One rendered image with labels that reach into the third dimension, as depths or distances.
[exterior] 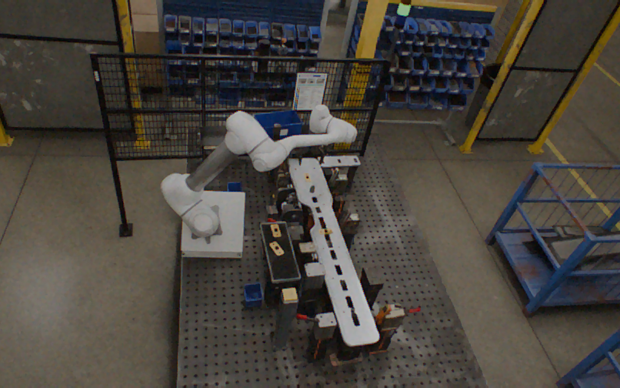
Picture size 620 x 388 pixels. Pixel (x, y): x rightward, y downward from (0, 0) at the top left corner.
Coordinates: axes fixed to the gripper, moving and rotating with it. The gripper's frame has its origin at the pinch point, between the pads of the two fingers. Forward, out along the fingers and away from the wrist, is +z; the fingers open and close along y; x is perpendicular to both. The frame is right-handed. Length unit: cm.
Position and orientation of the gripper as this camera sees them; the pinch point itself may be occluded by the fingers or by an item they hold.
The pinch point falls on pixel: (310, 162)
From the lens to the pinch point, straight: 290.7
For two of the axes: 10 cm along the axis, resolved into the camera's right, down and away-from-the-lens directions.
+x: -2.3, -7.0, 6.8
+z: -1.5, 7.1, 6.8
